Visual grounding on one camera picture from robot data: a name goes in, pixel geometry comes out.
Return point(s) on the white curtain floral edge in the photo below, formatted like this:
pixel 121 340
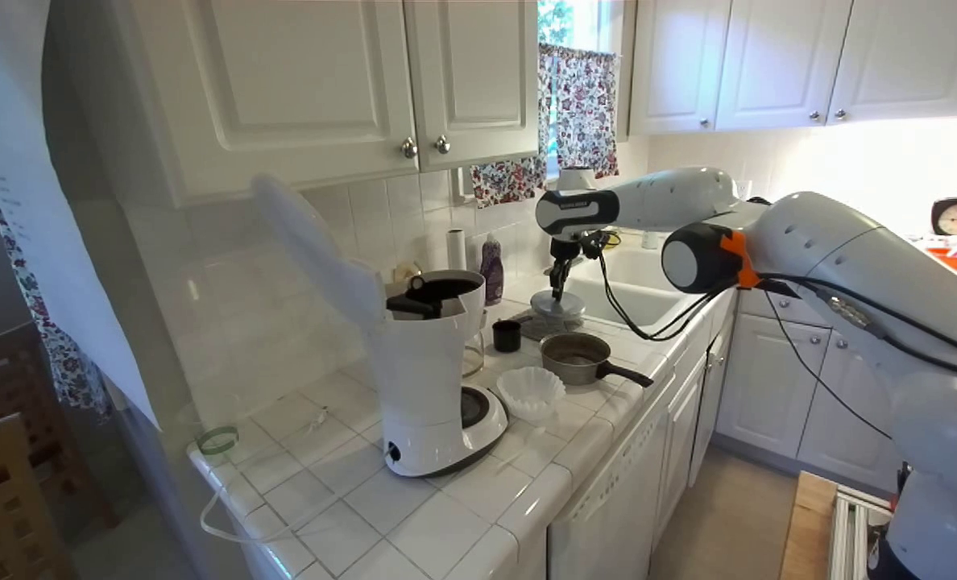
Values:
pixel 26 164

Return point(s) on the purple bottle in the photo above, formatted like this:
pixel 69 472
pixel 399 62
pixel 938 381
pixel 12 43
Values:
pixel 491 277

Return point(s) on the white counter base cabinet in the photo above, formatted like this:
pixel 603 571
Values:
pixel 617 518

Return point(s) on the white sink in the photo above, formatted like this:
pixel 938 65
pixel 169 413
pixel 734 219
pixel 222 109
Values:
pixel 639 282

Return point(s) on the dark cup on counter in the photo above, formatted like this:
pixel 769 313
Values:
pixel 507 338

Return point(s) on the white upper cabinet three doors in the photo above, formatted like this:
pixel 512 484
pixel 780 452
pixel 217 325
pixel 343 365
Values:
pixel 801 53

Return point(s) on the kitchen window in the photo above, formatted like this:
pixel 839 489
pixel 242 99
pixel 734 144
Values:
pixel 576 21

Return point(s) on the floral window curtain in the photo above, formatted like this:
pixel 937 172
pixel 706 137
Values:
pixel 576 109

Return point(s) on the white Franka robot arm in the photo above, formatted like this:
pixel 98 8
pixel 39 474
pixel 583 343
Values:
pixel 875 269

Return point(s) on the green rubber band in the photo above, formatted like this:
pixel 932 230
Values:
pixel 203 440

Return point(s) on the white coffee maker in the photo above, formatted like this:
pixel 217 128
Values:
pixel 425 375

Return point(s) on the wooden lattice chair back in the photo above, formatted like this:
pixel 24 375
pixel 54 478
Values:
pixel 5 504

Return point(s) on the white corner base cabinets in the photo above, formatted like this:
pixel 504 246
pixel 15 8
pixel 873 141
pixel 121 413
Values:
pixel 810 397

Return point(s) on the aluminium base frame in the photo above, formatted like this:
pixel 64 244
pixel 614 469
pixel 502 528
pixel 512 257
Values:
pixel 855 536

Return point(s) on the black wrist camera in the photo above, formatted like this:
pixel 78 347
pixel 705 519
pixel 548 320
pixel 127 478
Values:
pixel 603 239

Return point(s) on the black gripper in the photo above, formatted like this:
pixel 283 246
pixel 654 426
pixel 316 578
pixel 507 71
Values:
pixel 576 246

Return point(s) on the white upper cabinet two knobs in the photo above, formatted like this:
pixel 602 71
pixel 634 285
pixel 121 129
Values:
pixel 303 85

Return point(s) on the metal pot lid black knob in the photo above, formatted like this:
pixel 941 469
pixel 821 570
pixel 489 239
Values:
pixel 555 313

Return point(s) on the metal cabinet knob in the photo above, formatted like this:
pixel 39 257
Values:
pixel 406 148
pixel 443 144

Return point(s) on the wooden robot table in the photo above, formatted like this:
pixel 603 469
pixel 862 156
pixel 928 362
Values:
pixel 810 528

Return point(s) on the white bottle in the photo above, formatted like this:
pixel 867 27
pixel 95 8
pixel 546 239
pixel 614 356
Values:
pixel 456 249

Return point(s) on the glass coffee carafe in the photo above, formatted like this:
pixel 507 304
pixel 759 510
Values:
pixel 474 358

